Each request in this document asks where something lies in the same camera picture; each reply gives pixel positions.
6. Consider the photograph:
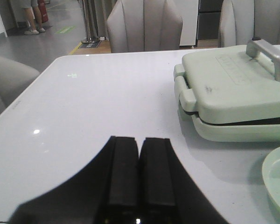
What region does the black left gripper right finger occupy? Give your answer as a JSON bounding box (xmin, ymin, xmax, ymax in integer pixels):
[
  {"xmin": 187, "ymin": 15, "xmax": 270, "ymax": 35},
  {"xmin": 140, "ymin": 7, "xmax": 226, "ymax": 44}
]
[{"xmin": 140, "ymin": 138, "xmax": 227, "ymax": 224}]

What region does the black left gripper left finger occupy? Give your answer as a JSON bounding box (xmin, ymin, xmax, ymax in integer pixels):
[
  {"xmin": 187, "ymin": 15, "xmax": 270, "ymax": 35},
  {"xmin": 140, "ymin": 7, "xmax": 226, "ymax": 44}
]
[{"xmin": 8, "ymin": 136, "xmax": 138, "ymax": 224}]

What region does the green breakfast maker lid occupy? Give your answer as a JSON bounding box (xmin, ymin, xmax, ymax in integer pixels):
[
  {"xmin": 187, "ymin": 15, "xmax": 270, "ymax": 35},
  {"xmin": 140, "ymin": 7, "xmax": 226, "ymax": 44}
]
[{"xmin": 178, "ymin": 40, "xmax": 280, "ymax": 124}]

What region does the green breakfast maker base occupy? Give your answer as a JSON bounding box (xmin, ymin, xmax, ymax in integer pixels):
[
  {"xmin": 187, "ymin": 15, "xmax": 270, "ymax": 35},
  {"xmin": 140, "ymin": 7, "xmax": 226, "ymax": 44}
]
[{"xmin": 174, "ymin": 64, "xmax": 280, "ymax": 142}]

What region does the light green round plate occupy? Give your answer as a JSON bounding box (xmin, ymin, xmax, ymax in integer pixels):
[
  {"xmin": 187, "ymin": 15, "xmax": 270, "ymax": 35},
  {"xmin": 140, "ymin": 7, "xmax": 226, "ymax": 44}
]
[{"xmin": 262, "ymin": 147, "xmax": 280, "ymax": 214}]

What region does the grey chair at left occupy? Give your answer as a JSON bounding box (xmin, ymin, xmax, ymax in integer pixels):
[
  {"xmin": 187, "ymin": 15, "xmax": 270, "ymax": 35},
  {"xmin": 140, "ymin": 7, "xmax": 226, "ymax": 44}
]
[{"xmin": 0, "ymin": 56, "xmax": 40, "ymax": 114}]

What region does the left grey upholstered chair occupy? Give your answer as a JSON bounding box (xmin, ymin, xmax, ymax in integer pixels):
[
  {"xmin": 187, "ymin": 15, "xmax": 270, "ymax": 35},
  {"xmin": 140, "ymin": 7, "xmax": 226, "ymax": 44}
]
[{"xmin": 106, "ymin": 0, "xmax": 183, "ymax": 53}]

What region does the grey upholstered chair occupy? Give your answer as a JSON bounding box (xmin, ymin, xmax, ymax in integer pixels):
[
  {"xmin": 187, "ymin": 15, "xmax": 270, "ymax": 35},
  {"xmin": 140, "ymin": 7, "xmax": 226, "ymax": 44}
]
[
  {"xmin": 218, "ymin": 0, "xmax": 280, "ymax": 47},
  {"xmin": 106, "ymin": 0, "xmax": 183, "ymax": 53}
]

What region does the right grey upholstered chair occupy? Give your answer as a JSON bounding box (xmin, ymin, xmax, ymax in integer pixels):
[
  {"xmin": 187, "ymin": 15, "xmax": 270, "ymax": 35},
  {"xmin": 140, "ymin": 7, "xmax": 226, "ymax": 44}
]
[{"xmin": 218, "ymin": 0, "xmax": 280, "ymax": 47}]

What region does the person standing in background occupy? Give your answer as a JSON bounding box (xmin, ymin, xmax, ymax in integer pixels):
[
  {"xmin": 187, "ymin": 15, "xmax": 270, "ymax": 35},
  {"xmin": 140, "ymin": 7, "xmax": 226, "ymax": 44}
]
[{"xmin": 20, "ymin": 0, "xmax": 46, "ymax": 35}]

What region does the silver stanchion post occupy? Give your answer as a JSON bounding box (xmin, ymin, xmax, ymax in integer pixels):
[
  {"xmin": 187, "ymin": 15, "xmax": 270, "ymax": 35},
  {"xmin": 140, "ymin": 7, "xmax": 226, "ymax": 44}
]
[{"xmin": 81, "ymin": 0, "xmax": 99, "ymax": 44}]

